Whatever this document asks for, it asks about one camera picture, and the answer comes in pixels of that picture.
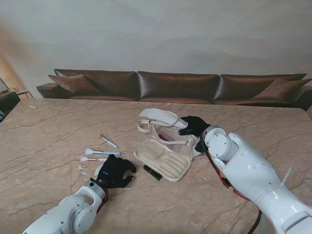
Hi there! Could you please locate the small white handled makeup brush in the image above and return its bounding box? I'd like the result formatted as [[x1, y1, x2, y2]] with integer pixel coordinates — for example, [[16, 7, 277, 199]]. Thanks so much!
[[98, 133, 118, 149]]

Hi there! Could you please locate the dark armchair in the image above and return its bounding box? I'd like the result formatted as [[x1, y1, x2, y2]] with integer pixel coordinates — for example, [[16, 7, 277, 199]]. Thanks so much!
[[0, 91, 21, 115]]

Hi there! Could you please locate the brown leather sofa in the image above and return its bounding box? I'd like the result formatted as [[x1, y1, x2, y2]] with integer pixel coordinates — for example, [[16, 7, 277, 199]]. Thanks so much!
[[36, 69, 312, 110]]

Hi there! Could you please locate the pink ferrule makeup brush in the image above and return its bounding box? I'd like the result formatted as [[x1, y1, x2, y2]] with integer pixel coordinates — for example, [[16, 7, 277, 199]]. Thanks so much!
[[79, 156, 109, 163]]

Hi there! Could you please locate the blue handled makeup brush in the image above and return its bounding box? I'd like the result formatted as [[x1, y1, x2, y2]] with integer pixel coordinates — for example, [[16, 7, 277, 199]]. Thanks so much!
[[84, 148, 122, 156]]

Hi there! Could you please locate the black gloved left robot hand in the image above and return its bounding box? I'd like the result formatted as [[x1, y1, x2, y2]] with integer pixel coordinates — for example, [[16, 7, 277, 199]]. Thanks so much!
[[97, 155, 137, 189]]

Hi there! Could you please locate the black lipstick tube gold band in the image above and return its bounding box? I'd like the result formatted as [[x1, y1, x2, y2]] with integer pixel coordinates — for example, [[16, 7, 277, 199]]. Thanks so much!
[[143, 164, 163, 181]]

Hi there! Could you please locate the brown sofa pillow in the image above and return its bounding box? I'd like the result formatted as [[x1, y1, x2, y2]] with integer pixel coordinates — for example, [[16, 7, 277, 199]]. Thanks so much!
[[48, 74, 102, 96], [252, 78, 312, 100]]

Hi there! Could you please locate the cream white cosmetics bag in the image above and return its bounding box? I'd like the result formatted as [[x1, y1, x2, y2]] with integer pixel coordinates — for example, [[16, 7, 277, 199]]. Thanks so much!
[[133, 108, 198, 182]]

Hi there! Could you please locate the red black left arm cable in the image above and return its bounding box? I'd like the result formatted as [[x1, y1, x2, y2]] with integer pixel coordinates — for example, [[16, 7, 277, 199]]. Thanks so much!
[[96, 187, 109, 215]]

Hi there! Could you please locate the red black right arm cable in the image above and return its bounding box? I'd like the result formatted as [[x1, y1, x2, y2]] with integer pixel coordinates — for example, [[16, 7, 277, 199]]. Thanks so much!
[[206, 151, 263, 234]]

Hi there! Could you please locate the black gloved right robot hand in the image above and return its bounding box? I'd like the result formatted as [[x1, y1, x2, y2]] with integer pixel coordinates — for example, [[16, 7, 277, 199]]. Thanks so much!
[[178, 116, 212, 137]]

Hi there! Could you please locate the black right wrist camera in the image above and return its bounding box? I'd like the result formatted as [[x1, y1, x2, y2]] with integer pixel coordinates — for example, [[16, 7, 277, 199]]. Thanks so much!
[[194, 138, 208, 154]]

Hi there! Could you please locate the white zip tie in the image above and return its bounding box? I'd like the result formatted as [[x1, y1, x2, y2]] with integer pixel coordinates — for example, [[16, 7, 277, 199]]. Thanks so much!
[[282, 167, 293, 186]]

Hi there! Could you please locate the red black arm cable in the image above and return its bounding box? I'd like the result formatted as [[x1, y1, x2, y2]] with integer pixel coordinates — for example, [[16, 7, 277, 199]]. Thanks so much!
[[96, 187, 109, 215], [206, 151, 263, 234]]

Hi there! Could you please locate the light wooden side table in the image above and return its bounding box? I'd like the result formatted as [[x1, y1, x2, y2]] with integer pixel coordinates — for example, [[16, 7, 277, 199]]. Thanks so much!
[[14, 86, 34, 99]]

